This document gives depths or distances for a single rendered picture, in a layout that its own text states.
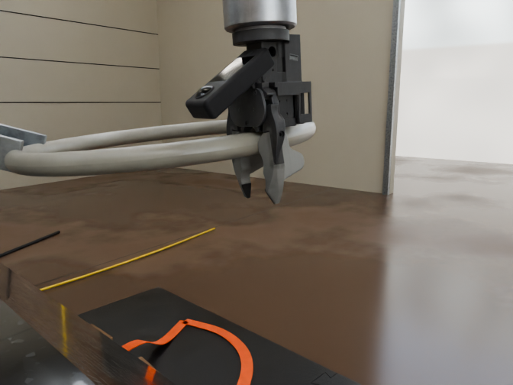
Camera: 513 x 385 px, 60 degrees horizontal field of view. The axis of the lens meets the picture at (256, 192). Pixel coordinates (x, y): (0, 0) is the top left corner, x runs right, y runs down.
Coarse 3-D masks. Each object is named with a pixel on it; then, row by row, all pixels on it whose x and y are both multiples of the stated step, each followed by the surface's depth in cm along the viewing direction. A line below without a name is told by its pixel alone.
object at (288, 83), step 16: (240, 32) 53; (256, 32) 52; (272, 32) 52; (288, 32) 54; (256, 48) 55; (272, 48) 58; (288, 48) 56; (288, 64) 57; (272, 80) 56; (288, 80) 57; (240, 96) 56; (256, 96) 53; (272, 96) 53; (288, 96) 56; (304, 96) 58; (240, 112) 57; (256, 112) 54; (288, 112) 57; (304, 112) 58; (256, 128) 55
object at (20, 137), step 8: (0, 128) 75; (8, 128) 75; (16, 128) 76; (0, 136) 65; (8, 136) 76; (16, 136) 76; (24, 136) 76; (32, 136) 76; (40, 136) 76; (0, 144) 66; (8, 144) 66; (16, 144) 66; (24, 144) 76; (0, 152) 66; (0, 160) 66; (0, 168) 66
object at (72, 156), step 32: (160, 128) 95; (192, 128) 96; (224, 128) 94; (288, 128) 60; (32, 160) 55; (64, 160) 52; (96, 160) 51; (128, 160) 51; (160, 160) 51; (192, 160) 52
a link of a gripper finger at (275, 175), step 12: (264, 144) 55; (288, 144) 56; (264, 156) 55; (288, 156) 56; (300, 156) 58; (264, 168) 55; (276, 168) 54; (288, 168) 56; (300, 168) 57; (276, 180) 55; (276, 192) 56
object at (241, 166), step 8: (232, 160) 61; (240, 160) 59; (248, 160) 60; (256, 160) 62; (240, 168) 59; (248, 168) 60; (256, 168) 62; (240, 176) 60; (248, 176) 60; (240, 184) 60; (248, 184) 60; (248, 192) 61
